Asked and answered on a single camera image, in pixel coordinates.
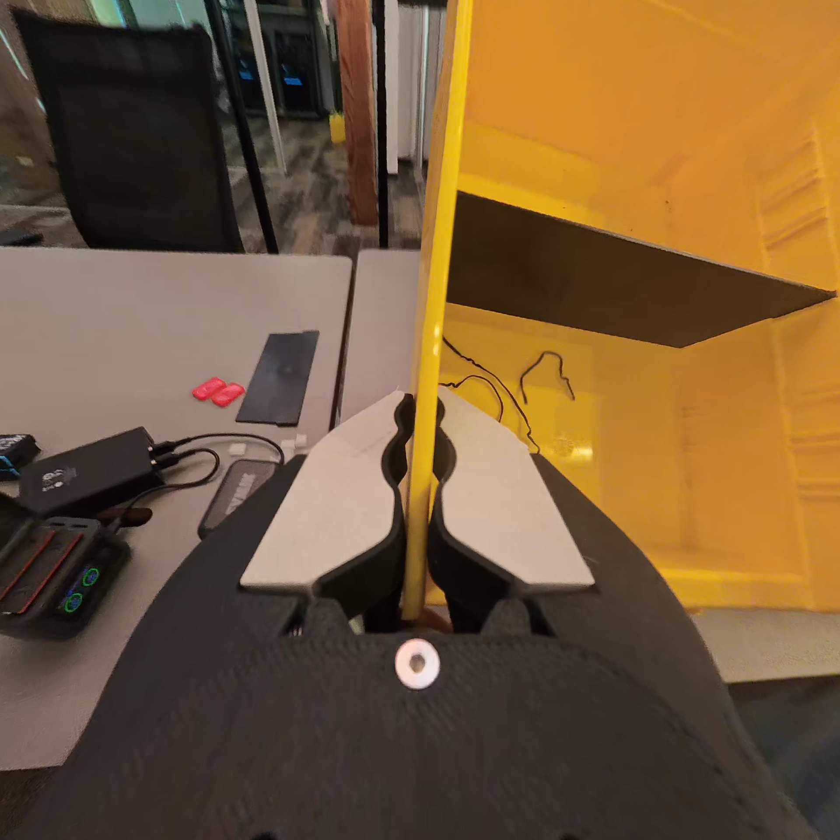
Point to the wooden post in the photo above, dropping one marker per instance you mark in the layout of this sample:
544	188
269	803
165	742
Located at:
358	111

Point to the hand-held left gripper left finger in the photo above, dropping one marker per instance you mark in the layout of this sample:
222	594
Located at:
328	518

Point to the black bin divider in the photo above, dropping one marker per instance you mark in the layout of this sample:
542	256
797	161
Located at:
590	282

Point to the yellow plastic bin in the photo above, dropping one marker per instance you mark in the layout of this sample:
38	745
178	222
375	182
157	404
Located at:
656	98

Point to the black hub with white lettering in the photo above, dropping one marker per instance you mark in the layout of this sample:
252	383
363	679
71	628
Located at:
236	492

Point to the black flat plate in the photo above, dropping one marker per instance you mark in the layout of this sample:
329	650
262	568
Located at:
279	377

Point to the black battery charger case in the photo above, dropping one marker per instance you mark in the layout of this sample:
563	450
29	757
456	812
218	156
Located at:
52	571

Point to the black high-back office chair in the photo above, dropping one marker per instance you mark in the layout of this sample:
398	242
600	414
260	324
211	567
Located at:
131	144

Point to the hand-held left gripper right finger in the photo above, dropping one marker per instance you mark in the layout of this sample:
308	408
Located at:
512	518

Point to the black power bank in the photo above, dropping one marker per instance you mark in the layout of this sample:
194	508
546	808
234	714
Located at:
85	472

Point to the thin black twist tie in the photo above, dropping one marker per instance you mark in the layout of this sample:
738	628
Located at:
548	354
472	379

